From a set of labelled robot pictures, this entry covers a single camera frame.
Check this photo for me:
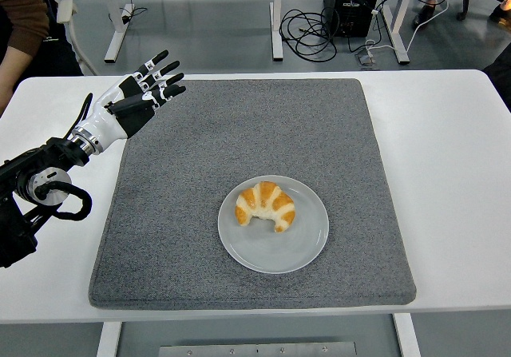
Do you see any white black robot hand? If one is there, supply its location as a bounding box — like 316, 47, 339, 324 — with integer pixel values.
73, 50, 187, 150

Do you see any croissant bread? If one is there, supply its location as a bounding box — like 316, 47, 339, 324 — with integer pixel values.
234, 180, 297, 233

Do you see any grey round plate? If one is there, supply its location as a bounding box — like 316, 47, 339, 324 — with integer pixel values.
217, 175, 331, 275

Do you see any grey metal plate with screws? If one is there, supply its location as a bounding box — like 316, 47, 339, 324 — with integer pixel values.
158, 341, 358, 357

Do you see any white desk leg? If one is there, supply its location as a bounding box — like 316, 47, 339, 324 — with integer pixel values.
104, 0, 136, 64
269, 0, 285, 61
381, 0, 418, 65

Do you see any white chair armrest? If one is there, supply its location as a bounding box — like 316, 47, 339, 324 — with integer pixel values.
57, 0, 99, 77

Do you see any person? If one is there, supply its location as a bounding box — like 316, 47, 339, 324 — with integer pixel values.
0, 0, 85, 113

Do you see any grey fabric mat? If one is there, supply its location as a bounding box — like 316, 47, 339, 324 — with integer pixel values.
87, 78, 418, 311

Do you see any white table leg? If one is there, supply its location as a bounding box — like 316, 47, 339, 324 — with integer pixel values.
393, 312, 421, 357
97, 322, 123, 357

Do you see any black computer tower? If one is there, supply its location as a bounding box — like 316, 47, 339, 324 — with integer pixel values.
322, 0, 384, 38

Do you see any grey floor socket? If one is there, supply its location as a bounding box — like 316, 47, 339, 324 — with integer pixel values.
355, 51, 379, 70

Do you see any dark fabric object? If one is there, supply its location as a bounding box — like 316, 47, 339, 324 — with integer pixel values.
481, 49, 511, 113

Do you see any black coiled cable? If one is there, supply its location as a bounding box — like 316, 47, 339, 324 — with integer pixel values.
279, 7, 339, 63

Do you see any white cable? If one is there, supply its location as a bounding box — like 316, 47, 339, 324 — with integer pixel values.
365, 3, 452, 54

